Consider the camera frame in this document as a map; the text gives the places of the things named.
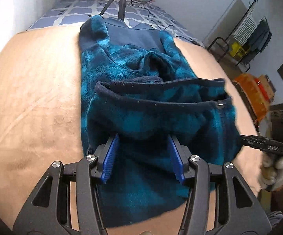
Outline black light tripod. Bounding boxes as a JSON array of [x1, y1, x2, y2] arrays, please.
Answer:
[[98, 0, 129, 21]]

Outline right hand grey glove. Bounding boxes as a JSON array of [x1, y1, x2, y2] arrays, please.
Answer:
[[258, 153, 283, 192]]

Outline red and brown boxes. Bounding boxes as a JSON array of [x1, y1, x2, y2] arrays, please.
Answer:
[[254, 74, 276, 103]]

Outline dark hanging clothes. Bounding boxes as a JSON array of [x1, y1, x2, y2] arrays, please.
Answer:
[[242, 18, 272, 64]]

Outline yellow crate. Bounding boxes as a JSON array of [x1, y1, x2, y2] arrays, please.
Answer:
[[230, 41, 246, 61]]

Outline white striped hanging towel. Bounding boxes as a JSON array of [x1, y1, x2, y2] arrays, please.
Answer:
[[233, 15, 257, 39]]

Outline teal plaid fleece jacket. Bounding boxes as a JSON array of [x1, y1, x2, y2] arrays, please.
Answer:
[[79, 15, 241, 228]]

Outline black cable on bed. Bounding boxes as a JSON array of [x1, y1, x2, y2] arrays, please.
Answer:
[[125, 0, 205, 47]]

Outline black clothes rack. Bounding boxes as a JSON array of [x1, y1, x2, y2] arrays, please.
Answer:
[[204, 0, 267, 71]]

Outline blue checked bed sheet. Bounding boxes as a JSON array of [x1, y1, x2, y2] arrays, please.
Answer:
[[28, 0, 204, 47]]

